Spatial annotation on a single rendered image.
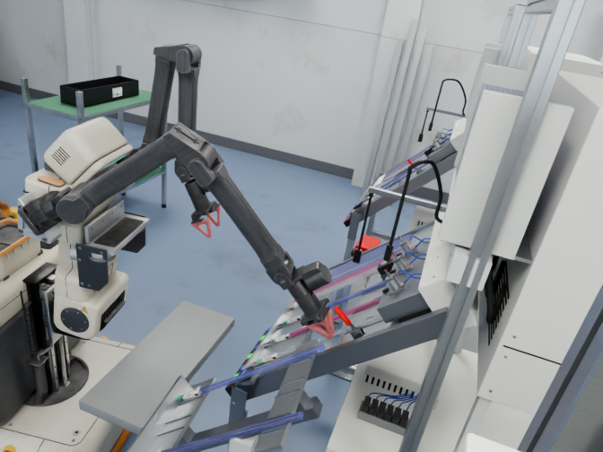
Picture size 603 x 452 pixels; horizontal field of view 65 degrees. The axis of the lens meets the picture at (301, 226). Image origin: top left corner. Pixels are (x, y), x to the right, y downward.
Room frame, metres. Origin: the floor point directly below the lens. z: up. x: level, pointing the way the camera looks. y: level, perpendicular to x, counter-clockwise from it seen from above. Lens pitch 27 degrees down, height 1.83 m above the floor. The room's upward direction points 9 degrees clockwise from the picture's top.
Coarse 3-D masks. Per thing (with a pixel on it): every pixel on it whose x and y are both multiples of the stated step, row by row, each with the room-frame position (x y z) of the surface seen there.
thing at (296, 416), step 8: (288, 416) 0.69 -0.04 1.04; (296, 416) 0.68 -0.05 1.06; (256, 424) 0.71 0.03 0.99; (264, 424) 0.70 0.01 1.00; (272, 424) 0.69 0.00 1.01; (280, 424) 0.69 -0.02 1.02; (232, 432) 0.71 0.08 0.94; (240, 432) 0.70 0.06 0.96; (248, 432) 0.70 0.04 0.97; (200, 440) 0.73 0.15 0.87; (208, 440) 0.72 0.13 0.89; (216, 440) 0.72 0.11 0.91; (224, 440) 0.71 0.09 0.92; (176, 448) 0.74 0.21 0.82; (184, 448) 0.73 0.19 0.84; (192, 448) 0.73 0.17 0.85
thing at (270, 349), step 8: (328, 296) 1.43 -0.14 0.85; (296, 312) 1.43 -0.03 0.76; (280, 328) 1.35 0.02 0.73; (288, 328) 1.31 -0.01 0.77; (296, 328) 1.28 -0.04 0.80; (280, 336) 1.28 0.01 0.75; (296, 336) 1.21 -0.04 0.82; (304, 336) 1.18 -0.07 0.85; (272, 344) 1.24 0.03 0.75; (280, 344) 1.21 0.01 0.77; (288, 344) 1.18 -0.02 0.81; (296, 344) 1.15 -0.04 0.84; (264, 352) 1.21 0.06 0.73; (272, 352) 1.18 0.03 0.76; (256, 368) 1.13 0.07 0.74
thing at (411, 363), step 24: (384, 360) 1.40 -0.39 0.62; (408, 360) 1.42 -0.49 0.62; (456, 360) 1.46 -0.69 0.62; (360, 384) 1.25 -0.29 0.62; (456, 384) 1.33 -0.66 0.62; (408, 408) 1.18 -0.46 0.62; (456, 408) 1.21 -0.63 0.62; (504, 408) 1.25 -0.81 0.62; (336, 432) 1.03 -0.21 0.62; (360, 432) 1.05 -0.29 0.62; (384, 432) 1.06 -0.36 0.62; (432, 432) 1.09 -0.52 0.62; (456, 432) 1.11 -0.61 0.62; (480, 432) 1.12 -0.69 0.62; (504, 432) 1.14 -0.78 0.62
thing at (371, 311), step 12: (432, 228) 1.56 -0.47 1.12; (372, 276) 1.39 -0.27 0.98; (384, 288) 1.25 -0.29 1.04; (360, 300) 1.24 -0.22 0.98; (360, 312) 1.16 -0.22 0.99; (372, 312) 1.12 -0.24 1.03; (372, 324) 1.05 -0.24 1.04; (384, 324) 1.02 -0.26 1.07; (396, 324) 0.99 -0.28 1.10; (348, 336) 1.04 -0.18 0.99
